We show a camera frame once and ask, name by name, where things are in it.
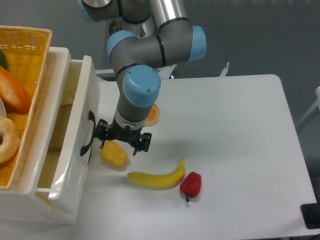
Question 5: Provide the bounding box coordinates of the black device at edge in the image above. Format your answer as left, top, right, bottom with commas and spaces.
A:
300, 203, 320, 230

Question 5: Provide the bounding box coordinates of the yellow banana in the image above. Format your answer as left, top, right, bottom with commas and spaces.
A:
127, 158, 186, 189

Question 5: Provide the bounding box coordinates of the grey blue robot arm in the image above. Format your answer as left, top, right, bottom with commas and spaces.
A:
78, 0, 207, 152

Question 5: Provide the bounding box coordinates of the green vegetable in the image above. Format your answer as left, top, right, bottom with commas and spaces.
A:
0, 49, 8, 70

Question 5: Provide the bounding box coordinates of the white drawer cabinet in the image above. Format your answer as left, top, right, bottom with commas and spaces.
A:
0, 46, 81, 225

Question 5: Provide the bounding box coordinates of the white drawer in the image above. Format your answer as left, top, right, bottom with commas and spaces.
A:
36, 55, 100, 216

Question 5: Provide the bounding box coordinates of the red bell pepper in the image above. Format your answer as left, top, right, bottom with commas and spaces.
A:
179, 171, 202, 203

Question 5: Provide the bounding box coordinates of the orange knotted bread roll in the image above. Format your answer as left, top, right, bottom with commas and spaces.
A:
144, 103, 160, 127

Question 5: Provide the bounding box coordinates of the white frame at right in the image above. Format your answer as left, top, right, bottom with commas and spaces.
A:
295, 86, 320, 133

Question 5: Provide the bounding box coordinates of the yellow wicker basket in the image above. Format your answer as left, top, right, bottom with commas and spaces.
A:
0, 25, 52, 190

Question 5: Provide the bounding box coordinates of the orange baguette loaf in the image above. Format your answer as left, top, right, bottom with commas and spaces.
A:
0, 67, 32, 114

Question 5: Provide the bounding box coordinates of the beige bagel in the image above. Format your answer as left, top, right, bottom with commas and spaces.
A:
0, 116, 20, 164

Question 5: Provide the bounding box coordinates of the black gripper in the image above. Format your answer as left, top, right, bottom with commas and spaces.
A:
94, 118, 152, 156

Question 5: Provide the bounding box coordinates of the yellow bell pepper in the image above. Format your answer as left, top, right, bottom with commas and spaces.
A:
100, 141, 129, 168

